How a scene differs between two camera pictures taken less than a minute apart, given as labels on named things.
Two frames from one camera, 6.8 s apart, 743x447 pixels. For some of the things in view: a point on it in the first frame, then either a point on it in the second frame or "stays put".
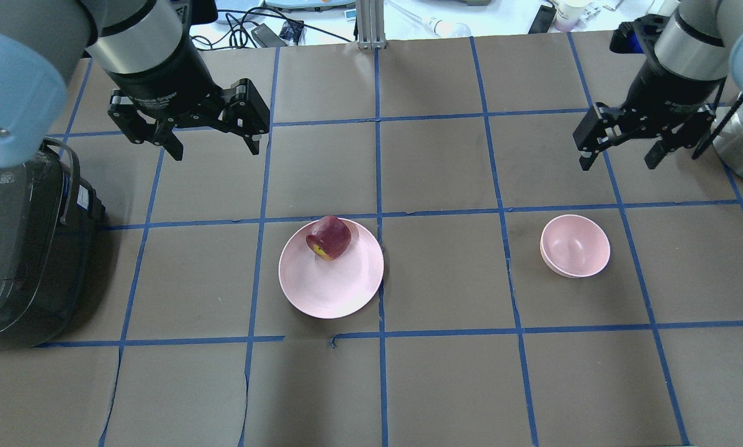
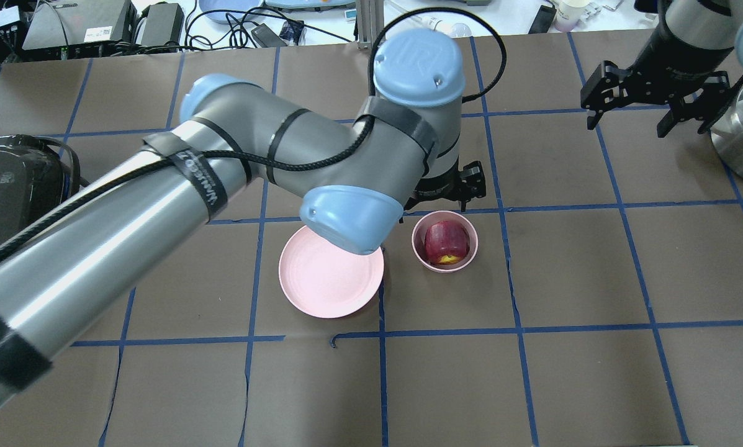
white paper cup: x=568 y=12 stays put
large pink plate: x=331 y=267 stays put
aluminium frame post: x=370 y=24 stays put
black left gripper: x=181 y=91 to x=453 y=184
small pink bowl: x=574 y=246 to x=418 y=239
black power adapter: x=267 y=37 stays put
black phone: x=543 y=20 stays put
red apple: x=330 y=237 to x=447 y=243
